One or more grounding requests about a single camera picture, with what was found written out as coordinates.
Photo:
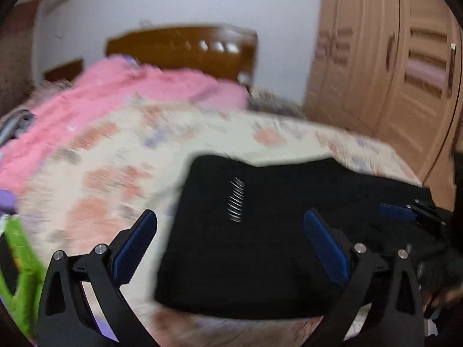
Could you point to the black pants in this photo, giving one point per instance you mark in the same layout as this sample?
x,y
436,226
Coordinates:
x,y
260,245

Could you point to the dark wooden nightstand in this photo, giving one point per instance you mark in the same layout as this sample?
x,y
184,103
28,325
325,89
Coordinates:
x,y
65,70

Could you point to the patterned brown curtain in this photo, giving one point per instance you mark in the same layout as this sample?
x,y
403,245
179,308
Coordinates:
x,y
16,54

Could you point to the wooden headboard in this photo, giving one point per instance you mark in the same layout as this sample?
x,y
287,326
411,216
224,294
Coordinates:
x,y
173,48

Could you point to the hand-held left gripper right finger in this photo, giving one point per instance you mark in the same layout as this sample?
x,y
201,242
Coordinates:
x,y
325,242

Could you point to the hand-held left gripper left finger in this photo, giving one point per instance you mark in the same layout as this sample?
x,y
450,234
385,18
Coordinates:
x,y
132,245

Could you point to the grey striped garment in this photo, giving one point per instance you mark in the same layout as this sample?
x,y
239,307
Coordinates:
x,y
16,124

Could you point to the pink blanket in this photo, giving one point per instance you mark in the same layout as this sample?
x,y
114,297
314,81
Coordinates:
x,y
119,94

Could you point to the light wooden wardrobe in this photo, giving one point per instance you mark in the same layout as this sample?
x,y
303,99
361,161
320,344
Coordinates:
x,y
390,61

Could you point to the green fabric item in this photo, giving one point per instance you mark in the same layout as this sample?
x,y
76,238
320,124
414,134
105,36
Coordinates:
x,y
21,271

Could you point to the floral bedsheet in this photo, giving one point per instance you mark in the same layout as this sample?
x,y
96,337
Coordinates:
x,y
119,159

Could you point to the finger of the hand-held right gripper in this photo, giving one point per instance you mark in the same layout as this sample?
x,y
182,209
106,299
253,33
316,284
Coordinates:
x,y
396,212
430,209

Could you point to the purple floral sheet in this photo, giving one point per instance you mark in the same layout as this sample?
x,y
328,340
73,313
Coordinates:
x,y
7,200

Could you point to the nightstand with floral cover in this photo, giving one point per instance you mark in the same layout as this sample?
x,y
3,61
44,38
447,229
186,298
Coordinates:
x,y
275,103

